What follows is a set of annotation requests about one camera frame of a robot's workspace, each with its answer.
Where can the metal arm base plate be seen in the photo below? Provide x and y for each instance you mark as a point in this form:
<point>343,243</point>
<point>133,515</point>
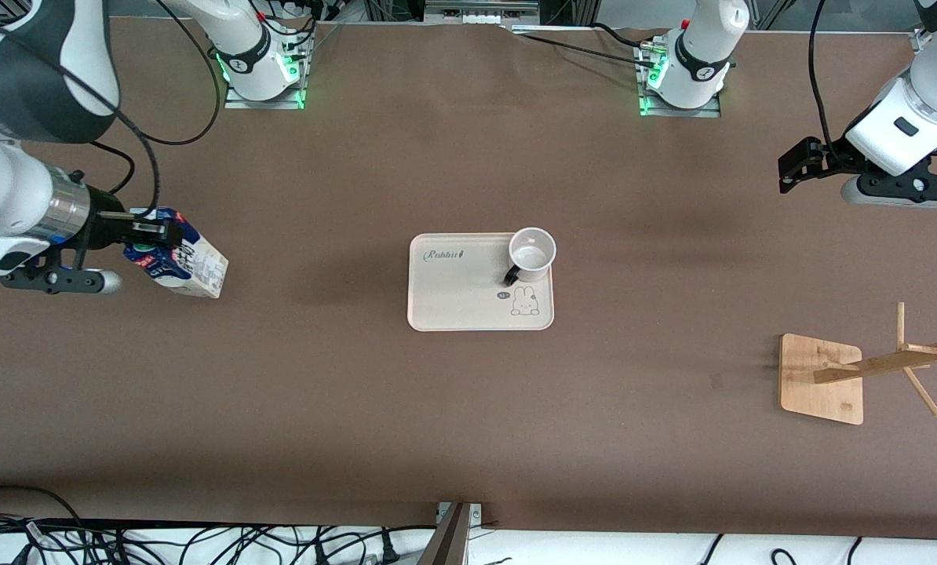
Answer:
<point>264,104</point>
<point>680,112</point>

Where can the small metal bracket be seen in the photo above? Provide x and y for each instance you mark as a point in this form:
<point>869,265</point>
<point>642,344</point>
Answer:
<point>476,514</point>

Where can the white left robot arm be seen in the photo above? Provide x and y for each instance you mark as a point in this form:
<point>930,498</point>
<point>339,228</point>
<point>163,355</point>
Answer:
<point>904,129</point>

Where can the grey power strip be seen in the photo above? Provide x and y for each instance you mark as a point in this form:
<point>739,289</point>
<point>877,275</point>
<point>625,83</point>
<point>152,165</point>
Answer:
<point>480,9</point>

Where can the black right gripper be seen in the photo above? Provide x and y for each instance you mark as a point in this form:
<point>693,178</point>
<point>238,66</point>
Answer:
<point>105,226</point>

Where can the wooden mug rack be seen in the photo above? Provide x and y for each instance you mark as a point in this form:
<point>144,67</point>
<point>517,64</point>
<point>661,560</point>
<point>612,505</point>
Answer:
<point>818,392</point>

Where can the blue and white milk carton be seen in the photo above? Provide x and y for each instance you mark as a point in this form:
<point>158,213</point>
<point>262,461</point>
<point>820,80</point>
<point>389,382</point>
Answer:
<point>198,271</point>

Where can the white mug with smiley face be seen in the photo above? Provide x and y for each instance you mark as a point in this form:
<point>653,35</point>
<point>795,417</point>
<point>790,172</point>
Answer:
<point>531,255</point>

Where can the aluminium frame profile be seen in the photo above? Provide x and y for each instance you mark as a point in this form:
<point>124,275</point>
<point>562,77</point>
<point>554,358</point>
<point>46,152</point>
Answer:
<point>920,39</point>

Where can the dark camera mount strut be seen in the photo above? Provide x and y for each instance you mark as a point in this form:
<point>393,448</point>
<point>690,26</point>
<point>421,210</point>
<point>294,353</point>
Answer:
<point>449,541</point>

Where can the cream tray with rabbit print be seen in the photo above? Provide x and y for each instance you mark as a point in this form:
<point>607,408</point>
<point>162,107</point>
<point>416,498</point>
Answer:
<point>461,290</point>

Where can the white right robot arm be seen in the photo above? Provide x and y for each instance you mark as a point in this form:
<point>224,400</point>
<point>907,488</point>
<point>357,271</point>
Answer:
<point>13,188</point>

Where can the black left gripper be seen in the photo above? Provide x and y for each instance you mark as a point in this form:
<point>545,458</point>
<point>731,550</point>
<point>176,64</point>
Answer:
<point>832,159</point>

